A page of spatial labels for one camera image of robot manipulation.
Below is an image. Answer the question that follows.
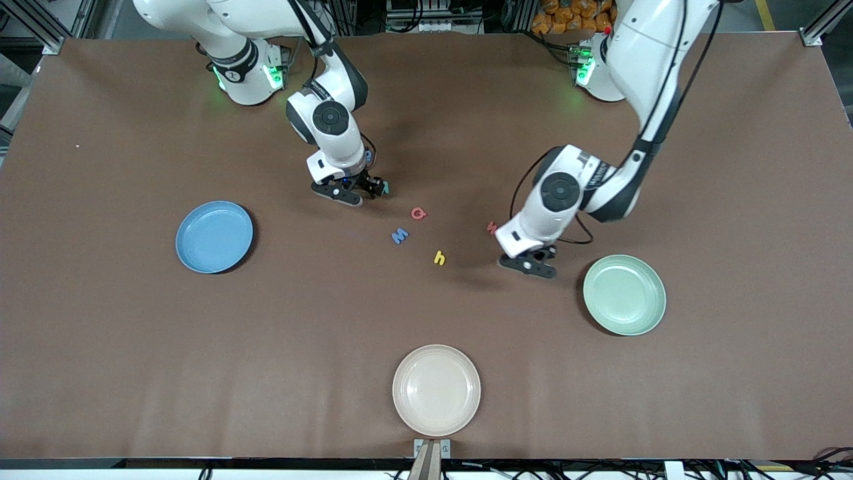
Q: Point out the green plate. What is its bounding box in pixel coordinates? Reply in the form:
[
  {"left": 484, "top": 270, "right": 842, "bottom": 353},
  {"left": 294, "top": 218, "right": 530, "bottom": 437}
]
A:
[{"left": 582, "top": 254, "right": 667, "bottom": 337}]

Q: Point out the blue plate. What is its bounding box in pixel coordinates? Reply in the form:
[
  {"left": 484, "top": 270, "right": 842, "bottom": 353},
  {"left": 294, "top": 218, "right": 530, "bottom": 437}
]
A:
[{"left": 175, "top": 201, "right": 255, "bottom": 275}]

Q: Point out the cream plate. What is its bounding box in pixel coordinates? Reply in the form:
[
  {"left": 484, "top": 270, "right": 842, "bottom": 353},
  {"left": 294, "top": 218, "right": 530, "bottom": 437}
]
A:
[{"left": 392, "top": 344, "right": 482, "bottom": 438}]

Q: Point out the brown table mat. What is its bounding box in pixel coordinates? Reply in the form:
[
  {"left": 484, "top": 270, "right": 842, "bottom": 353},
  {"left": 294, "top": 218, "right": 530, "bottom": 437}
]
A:
[{"left": 0, "top": 32, "right": 853, "bottom": 461}]

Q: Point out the metal equipment rack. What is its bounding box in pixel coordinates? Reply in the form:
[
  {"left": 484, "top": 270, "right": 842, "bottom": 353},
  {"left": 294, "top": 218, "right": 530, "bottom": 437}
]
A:
[{"left": 385, "top": 0, "right": 486, "bottom": 34}]

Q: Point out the orange fruit pile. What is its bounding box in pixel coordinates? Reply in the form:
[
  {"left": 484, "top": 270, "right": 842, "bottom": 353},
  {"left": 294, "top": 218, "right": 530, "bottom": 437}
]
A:
[{"left": 531, "top": 0, "right": 614, "bottom": 35}]

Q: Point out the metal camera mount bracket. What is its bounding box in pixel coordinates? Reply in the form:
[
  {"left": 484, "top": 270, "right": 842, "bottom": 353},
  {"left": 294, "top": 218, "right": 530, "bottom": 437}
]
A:
[{"left": 413, "top": 439, "right": 452, "bottom": 480}]

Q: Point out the aluminium frame post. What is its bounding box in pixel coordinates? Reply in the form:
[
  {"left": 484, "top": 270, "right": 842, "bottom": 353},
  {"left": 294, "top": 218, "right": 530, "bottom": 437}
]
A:
[
  {"left": 0, "top": 0, "right": 101, "bottom": 55},
  {"left": 800, "top": 0, "right": 853, "bottom": 47}
]

